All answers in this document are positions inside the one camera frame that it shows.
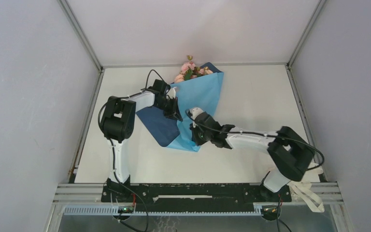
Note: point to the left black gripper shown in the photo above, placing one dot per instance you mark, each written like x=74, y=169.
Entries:
x=174, y=112

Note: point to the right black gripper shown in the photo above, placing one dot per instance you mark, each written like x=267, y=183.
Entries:
x=193, y=128

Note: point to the pink rose stem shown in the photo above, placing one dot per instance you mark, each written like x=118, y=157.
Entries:
x=188, y=69
x=204, y=71
x=179, y=78

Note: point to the blue wrapping paper sheet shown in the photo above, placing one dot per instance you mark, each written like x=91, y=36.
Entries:
x=202, y=92

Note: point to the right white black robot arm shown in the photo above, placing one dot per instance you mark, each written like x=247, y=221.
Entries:
x=291, y=155

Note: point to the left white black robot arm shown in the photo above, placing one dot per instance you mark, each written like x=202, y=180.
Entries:
x=116, y=121

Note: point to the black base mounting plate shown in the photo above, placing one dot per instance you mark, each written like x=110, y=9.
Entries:
x=193, y=198

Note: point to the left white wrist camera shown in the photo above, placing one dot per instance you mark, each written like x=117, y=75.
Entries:
x=171, y=93

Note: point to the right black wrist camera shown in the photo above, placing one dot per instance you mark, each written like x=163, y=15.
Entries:
x=194, y=112

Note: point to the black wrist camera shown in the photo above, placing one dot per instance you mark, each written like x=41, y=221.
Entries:
x=160, y=86
x=194, y=112

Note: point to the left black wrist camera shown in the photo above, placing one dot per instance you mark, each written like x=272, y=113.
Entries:
x=160, y=86

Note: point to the aluminium front frame rail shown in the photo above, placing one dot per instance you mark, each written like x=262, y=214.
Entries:
x=329, y=192

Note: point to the white slotted cable duct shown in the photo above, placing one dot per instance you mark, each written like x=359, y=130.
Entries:
x=107, y=210

